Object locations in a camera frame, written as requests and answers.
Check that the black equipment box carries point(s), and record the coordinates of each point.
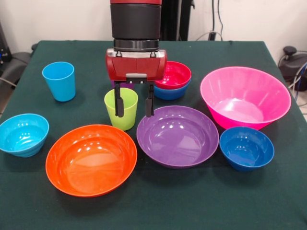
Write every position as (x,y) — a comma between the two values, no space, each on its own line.
(3,48)

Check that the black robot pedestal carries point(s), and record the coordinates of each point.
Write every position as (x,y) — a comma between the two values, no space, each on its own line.
(175,19)

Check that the blue straight-sided bowl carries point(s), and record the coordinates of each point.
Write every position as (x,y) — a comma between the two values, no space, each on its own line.
(172,94)

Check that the light blue plastic cup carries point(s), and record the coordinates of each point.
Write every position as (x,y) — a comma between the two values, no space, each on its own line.
(61,83)

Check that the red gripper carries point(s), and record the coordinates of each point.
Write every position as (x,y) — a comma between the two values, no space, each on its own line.
(136,67)

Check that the red small bowl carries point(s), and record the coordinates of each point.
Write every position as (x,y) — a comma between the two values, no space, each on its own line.
(175,74)

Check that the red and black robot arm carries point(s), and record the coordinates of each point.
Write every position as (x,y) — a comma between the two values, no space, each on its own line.
(135,21)

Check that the wide orange bowl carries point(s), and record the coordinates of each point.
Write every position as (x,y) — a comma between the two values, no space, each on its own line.
(91,165)

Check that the lime green plastic cup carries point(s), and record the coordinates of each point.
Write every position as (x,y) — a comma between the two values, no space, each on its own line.
(129,112)

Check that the dark green tablecloth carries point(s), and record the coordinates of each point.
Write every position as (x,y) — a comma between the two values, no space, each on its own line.
(168,203)

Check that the dark blue small bowl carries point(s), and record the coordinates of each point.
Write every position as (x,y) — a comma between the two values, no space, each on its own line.
(247,151)

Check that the light blue small bowl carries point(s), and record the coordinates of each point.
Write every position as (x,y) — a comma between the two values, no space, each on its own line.
(24,139)

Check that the purple plastic cup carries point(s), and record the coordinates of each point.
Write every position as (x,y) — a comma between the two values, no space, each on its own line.
(129,85)

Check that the large pink bowl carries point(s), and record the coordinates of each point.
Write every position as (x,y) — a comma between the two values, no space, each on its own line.
(242,88)

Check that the wide purple bowl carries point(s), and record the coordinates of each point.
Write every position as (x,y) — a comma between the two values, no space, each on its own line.
(177,139)

